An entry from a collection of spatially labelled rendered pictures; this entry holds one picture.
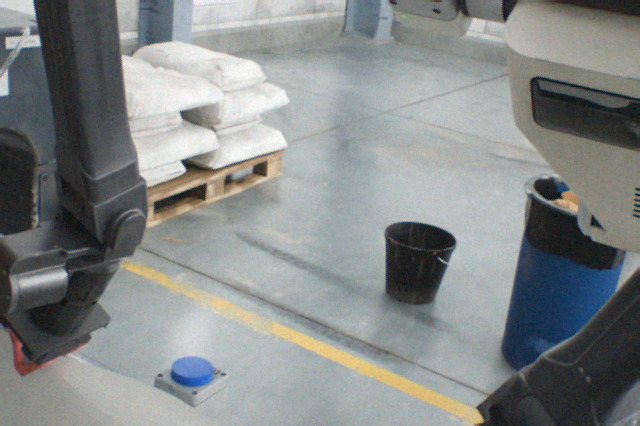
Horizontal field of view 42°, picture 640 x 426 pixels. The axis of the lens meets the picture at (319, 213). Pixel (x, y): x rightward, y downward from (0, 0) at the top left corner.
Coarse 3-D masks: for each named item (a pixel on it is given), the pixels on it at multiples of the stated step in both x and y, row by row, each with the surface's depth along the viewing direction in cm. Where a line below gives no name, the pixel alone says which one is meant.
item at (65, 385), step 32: (0, 352) 95; (0, 384) 96; (32, 384) 92; (64, 384) 87; (96, 384) 90; (128, 384) 88; (0, 416) 98; (32, 416) 94; (64, 416) 88; (96, 416) 83; (128, 416) 90; (160, 416) 88; (192, 416) 85
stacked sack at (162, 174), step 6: (174, 162) 397; (180, 162) 402; (156, 168) 387; (162, 168) 390; (168, 168) 393; (174, 168) 396; (180, 168) 400; (144, 174) 380; (150, 174) 383; (156, 174) 386; (162, 174) 389; (168, 174) 392; (174, 174) 395; (150, 180) 382; (156, 180) 384; (162, 180) 390; (168, 180) 395; (150, 186) 385
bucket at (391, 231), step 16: (400, 224) 351; (416, 224) 353; (400, 240) 353; (416, 240) 354; (432, 240) 352; (448, 240) 346; (400, 256) 331; (416, 256) 328; (432, 256) 327; (448, 256) 334; (400, 272) 334; (416, 272) 331; (432, 272) 332; (400, 288) 337; (416, 288) 335; (432, 288) 338; (416, 304) 339
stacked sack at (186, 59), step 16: (144, 48) 438; (160, 48) 442; (176, 48) 444; (192, 48) 450; (160, 64) 430; (176, 64) 425; (192, 64) 423; (208, 64) 423; (224, 64) 425; (240, 64) 432; (256, 64) 443; (224, 80) 416; (240, 80) 426; (256, 80) 439
